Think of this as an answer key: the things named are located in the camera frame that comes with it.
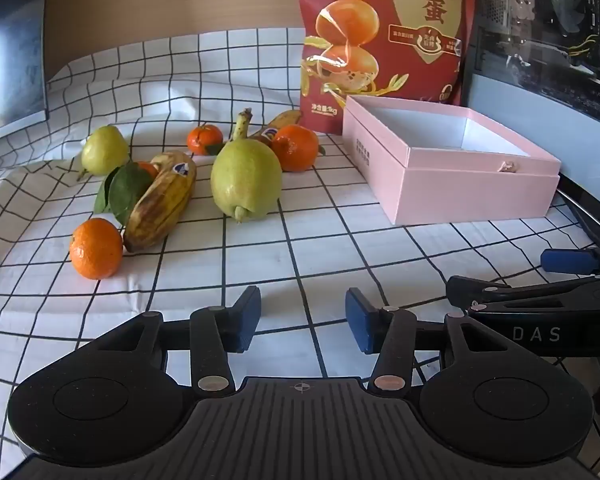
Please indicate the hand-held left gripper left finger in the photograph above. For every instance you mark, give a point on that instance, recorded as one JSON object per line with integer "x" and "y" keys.
{"x": 247, "y": 320}

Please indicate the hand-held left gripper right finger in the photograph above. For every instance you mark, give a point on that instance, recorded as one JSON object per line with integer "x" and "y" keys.
{"x": 360, "y": 322}

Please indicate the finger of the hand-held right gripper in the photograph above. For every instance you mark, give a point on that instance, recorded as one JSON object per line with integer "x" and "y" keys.
{"x": 565, "y": 261}
{"x": 480, "y": 290}

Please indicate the pink cardboard box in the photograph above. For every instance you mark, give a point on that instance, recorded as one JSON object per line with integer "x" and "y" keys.
{"x": 455, "y": 195}

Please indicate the large green pear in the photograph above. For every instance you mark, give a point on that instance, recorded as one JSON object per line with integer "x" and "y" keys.
{"x": 245, "y": 180}

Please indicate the wide spotted yellow banana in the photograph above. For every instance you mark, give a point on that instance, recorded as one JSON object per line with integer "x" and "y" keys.
{"x": 160, "y": 205}

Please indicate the large orange mandarin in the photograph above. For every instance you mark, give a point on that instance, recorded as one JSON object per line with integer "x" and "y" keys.
{"x": 295, "y": 149}

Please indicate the mandarin with large green leaves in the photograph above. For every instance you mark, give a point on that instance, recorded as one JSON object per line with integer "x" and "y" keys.
{"x": 126, "y": 190}

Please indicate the mandarin with small leaf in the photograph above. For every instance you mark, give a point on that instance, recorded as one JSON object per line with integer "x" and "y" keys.
{"x": 204, "y": 139}

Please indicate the slim spotted yellow banana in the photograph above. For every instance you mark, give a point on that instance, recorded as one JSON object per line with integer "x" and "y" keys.
{"x": 282, "y": 121}

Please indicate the small green pear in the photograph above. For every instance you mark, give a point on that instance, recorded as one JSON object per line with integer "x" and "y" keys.
{"x": 105, "y": 152}

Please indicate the white black-grid tablecloth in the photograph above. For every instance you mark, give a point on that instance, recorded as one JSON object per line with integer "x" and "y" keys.
{"x": 330, "y": 240}

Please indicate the red snack bag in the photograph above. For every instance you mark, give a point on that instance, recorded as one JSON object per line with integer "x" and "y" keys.
{"x": 430, "y": 60}

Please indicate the dark monitor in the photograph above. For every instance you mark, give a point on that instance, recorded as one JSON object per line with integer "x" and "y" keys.
{"x": 10, "y": 60}

